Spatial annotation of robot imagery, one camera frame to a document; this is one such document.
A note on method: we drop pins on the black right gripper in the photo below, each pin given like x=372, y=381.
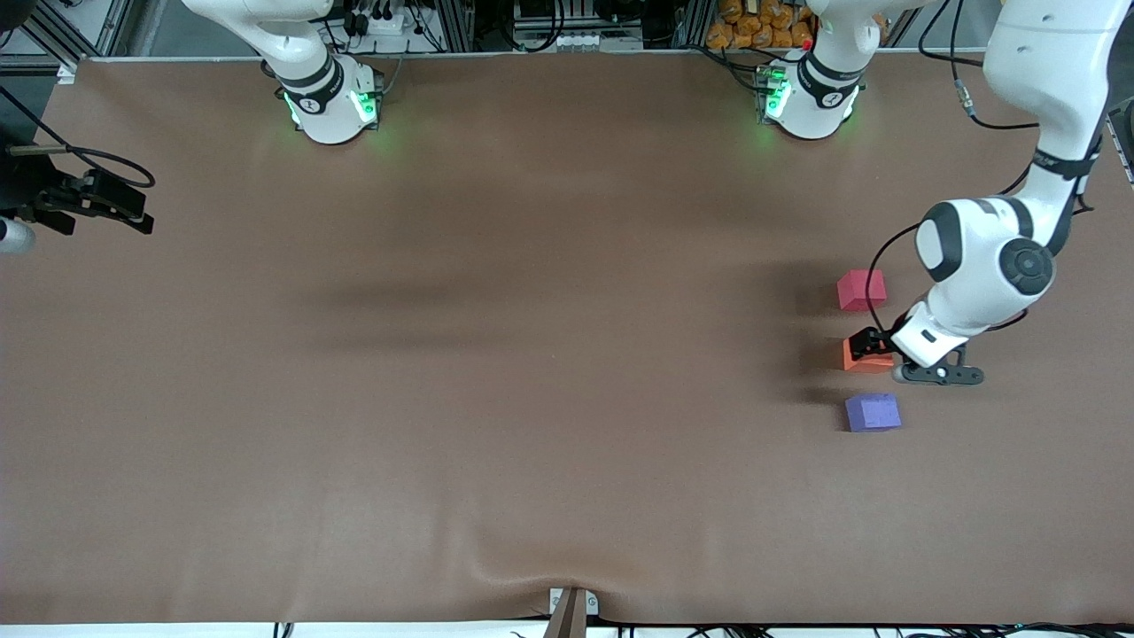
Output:
x=35, y=189

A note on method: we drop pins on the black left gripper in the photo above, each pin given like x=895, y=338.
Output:
x=872, y=340

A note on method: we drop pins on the orange foam block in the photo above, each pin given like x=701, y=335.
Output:
x=866, y=361

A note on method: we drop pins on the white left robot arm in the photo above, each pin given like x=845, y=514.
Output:
x=974, y=266

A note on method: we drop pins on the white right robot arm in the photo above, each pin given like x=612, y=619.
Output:
x=328, y=106

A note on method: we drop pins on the red foam block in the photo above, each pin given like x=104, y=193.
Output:
x=861, y=290

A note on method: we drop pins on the purple foam block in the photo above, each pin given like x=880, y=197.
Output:
x=873, y=412

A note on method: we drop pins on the brown table mat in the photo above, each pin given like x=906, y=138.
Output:
x=266, y=443

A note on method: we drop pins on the white power strip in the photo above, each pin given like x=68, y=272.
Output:
x=385, y=22

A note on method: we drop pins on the pile of orange objects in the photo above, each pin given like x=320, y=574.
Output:
x=753, y=27

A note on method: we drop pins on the white terminal block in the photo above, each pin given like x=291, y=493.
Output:
x=585, y=42

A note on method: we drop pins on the aluminium frame profile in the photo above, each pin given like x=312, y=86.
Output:
x=53, y=40

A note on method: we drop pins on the metal table clamp bracket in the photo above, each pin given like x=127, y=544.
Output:
x=558, y=601

